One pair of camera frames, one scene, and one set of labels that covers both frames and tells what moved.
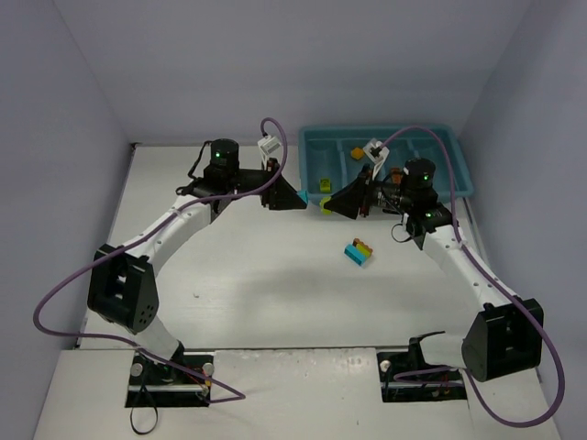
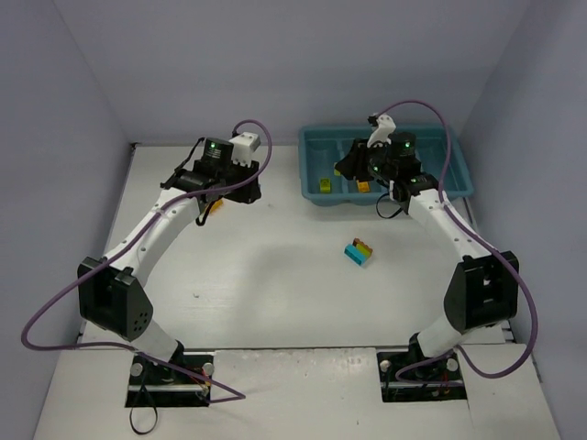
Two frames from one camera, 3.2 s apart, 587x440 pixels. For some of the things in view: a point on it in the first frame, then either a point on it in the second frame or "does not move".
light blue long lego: (352, 253) does not move
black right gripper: (363, 196) -> (356, 157)
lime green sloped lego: (325, 185) does not move
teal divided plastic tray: (330, 156) does not move
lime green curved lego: (363, 250) does not move
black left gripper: (270, 190) -> (245, 191)
